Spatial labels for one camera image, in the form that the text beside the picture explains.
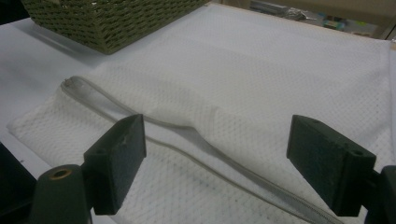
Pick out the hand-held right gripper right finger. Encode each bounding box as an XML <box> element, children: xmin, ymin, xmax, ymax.
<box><xmin>286</xmin><ymin>114</ymin><xmax>377</xmax><ymax>217</ymax></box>

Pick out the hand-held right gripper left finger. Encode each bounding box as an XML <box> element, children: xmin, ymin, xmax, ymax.
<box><xmin>83</xmin><ymin>113</ymin><xmax>148</xmax><ymax>217</ymax></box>

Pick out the white mesh laundry bag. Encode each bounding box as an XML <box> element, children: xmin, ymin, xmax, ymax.
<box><xmin>6</xmin><ymin>4</ymin><xmax>396</xmax><ymax>224</ymax></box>

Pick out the green woven basket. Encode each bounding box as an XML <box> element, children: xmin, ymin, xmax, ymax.
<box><xmin>20</xmin><ymin>0</ymin><xmax>213</xmax><ymax>56</ymax></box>

